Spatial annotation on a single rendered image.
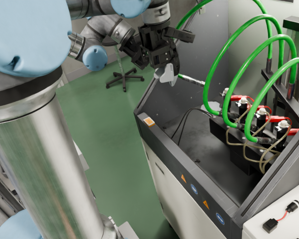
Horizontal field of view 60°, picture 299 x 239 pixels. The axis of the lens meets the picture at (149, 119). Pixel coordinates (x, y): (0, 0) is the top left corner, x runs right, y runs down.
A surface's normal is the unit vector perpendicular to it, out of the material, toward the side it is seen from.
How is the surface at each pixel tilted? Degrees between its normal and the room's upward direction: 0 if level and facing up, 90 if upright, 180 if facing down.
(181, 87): 90
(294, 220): 0
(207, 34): 90
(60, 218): 84
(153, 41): 90
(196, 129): 0
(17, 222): 8
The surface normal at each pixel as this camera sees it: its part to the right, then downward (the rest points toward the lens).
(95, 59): 0.32, 0.55
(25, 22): 0.91, -0.06
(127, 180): -0.19, -0.76
